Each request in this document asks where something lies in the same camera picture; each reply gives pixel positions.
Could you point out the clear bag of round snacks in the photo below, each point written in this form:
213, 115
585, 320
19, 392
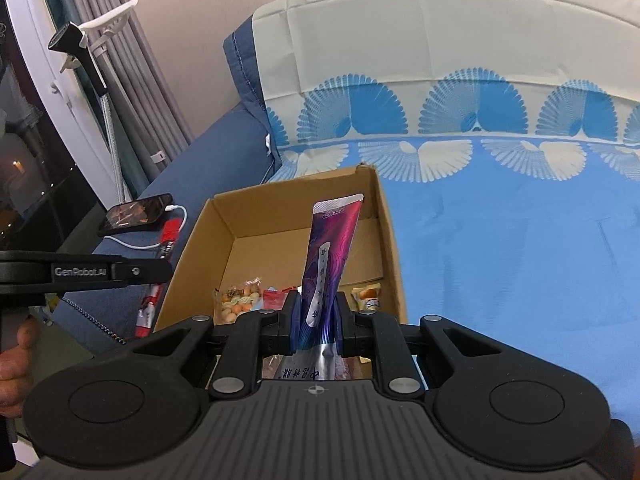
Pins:
237, 305

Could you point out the dark window pane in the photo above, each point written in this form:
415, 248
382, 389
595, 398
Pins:
30, 185

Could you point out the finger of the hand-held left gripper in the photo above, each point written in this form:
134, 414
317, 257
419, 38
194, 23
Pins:
145, 271

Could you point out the blue fan-print bedsheet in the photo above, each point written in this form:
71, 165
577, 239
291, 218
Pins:
500, 260

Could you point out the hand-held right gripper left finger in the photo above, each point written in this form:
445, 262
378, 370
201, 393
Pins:
296, 325

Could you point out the black smartphone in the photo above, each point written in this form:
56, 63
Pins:
135, 214

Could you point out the white window frame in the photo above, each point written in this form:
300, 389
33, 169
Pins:
45, 85

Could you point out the brown cardboard box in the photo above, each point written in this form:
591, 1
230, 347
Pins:
270, 240

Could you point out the white curtain clip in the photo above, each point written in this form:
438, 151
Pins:
158, 155

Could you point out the white fabric tag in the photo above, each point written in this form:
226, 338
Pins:
267, 144

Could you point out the red and white snack packet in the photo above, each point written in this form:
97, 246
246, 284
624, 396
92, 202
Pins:
170, 235

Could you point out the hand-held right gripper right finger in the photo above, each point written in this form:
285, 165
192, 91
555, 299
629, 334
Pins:
341, 325

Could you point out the dark blue sofa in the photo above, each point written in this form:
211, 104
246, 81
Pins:
200, 165

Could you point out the purple swirl snack packet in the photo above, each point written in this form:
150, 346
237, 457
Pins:
325, 260

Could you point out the grey curtain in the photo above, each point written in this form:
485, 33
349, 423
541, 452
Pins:
150, 85

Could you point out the person's left hand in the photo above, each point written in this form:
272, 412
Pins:
12, 385

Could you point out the yellow bread snack packet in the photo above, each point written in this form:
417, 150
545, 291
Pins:
367, 297

